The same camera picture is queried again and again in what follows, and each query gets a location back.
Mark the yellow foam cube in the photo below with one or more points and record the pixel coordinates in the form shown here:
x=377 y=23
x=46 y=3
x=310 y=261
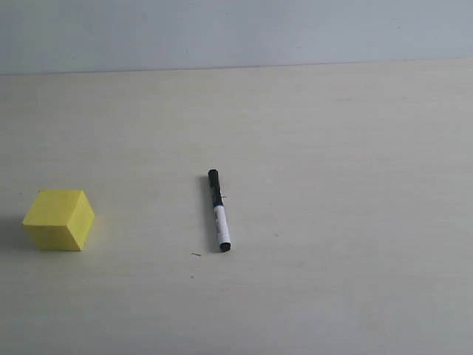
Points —
x=59 y=220

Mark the black and white marker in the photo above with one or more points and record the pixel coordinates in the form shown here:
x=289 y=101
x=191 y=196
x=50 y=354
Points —
x=223 y=234

